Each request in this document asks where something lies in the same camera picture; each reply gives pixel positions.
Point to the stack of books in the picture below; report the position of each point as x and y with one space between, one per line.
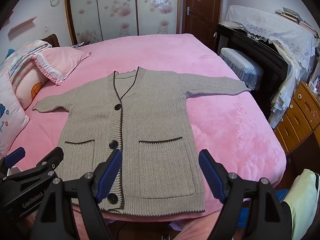
292 15

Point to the chair with draped clothes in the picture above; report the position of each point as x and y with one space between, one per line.
275 27

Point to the folded floral quilt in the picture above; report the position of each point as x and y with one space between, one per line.
22 55

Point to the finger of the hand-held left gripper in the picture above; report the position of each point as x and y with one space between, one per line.
51 158
13 156

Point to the beige knitted cardigan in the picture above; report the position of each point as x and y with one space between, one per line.
155 105

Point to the brown wooden door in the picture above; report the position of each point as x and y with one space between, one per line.
202 17

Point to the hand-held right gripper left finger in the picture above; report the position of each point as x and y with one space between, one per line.
110 172

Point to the pink bed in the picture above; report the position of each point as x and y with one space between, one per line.
200 67

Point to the pale yellow garment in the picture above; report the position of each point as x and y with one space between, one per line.
303 200

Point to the black piano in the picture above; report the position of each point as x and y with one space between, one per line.
252 47

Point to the floral sliding door wardrobe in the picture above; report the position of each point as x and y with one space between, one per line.
112 5

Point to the covered piano stool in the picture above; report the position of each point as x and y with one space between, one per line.
240 62

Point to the cream hanging cloth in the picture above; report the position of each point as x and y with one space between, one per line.
282 95

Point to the wooden dresser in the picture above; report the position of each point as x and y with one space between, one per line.
300 115

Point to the wooden headboard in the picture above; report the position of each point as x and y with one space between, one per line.
51 40

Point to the wooden wall shelf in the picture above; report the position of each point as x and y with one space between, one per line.
22 26

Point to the pink ruffled pillow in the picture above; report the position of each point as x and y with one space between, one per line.
60 60

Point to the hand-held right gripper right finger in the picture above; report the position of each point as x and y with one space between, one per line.
211 175

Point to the white pillow with cartoon print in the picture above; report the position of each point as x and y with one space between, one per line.
10 120

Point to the cream pillow with orange print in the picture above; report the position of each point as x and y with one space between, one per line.
27 85

